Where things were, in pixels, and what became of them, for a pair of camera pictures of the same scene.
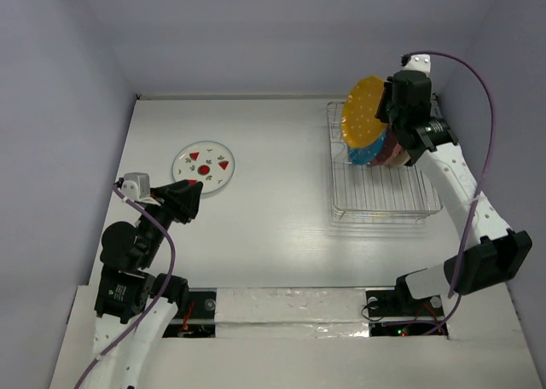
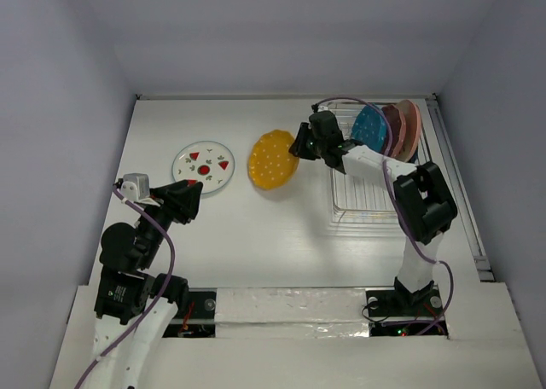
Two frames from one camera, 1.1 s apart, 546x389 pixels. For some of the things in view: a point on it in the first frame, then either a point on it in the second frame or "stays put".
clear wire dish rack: [374, 194] stays put
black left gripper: [179, 197] stays put
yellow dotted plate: [359, 123] to [271, 165]
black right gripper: [392, 119] to [307, 139]
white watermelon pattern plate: [209, 162] stays put
